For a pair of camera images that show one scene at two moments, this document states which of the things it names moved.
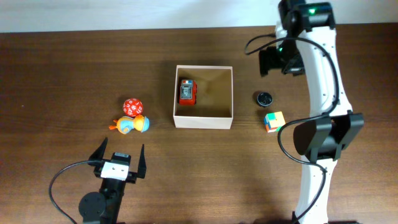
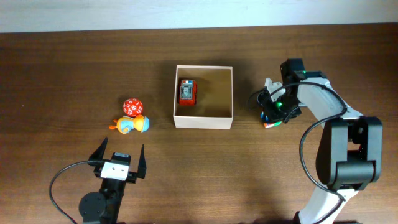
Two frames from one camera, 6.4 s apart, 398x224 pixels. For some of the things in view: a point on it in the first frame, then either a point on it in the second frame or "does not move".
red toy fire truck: x=188 y=94 does not move
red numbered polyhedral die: x=132 y=107 does not move
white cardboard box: x=214 y=107 does not move
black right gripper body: x=286 y=56 → x=285 y=107
